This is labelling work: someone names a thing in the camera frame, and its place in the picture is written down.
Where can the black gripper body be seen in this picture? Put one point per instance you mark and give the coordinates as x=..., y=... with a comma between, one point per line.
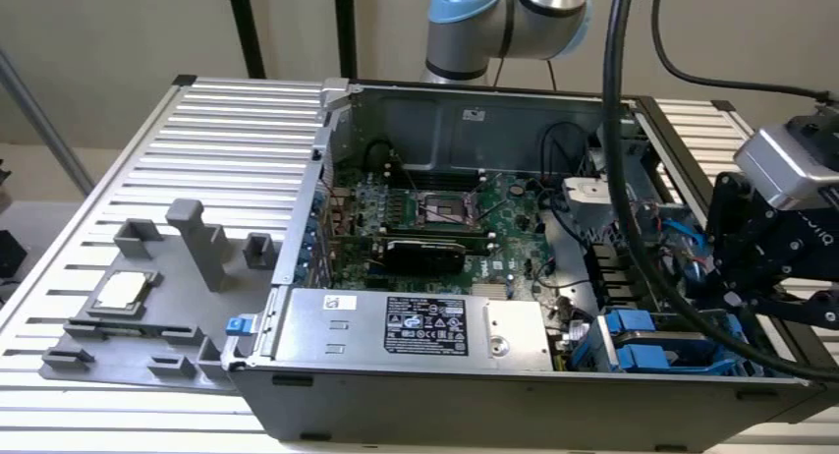
x=813, y=247

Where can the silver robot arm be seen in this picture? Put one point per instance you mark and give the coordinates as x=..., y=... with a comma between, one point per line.
x=459, y=31

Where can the metal drive cage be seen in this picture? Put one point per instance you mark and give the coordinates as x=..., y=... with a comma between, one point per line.
x=583, y=193

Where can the black table corner cap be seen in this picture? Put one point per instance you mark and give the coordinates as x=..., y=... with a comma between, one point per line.
x=725, y=105
x=184, y=79

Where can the green motherboard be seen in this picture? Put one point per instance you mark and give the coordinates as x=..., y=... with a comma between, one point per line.
x=518, y=238

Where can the coin cell battery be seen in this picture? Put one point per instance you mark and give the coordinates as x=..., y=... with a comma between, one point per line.
x=517, y=188

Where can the silver chipset heatsink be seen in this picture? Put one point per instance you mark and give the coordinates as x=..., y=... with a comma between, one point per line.
x=490, y=291

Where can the CPU socket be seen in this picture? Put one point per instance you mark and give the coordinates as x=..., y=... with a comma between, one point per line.
x=439, y=208

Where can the black graphics card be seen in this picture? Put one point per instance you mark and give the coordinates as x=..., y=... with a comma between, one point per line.
x=423, y=260

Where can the black open PC case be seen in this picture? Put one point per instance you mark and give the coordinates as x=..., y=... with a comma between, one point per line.
x=459, y=410

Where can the silver power supply unit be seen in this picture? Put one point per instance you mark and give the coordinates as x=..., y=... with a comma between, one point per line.
x=367, y=336

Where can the black stand pole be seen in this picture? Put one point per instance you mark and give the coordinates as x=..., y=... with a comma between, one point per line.
x=246, y=31
x=346, y=31

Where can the blue release latch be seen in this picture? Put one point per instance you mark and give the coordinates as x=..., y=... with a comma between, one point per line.
x=239, y=325

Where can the grey parts rack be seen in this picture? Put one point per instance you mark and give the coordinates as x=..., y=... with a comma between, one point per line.
x=176, y=287

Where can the CPU chip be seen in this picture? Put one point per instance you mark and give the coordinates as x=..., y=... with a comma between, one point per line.
x=124, y=292

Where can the green RAM stick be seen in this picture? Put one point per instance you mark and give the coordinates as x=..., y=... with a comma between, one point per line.
x=131, y=331

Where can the grey tripod leg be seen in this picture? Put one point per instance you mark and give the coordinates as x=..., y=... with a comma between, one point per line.
x=39, y=115

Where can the black box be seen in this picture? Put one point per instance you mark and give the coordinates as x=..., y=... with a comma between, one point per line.
x=10, y=252

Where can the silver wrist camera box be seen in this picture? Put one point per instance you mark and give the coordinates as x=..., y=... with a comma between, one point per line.
x=786, y=164

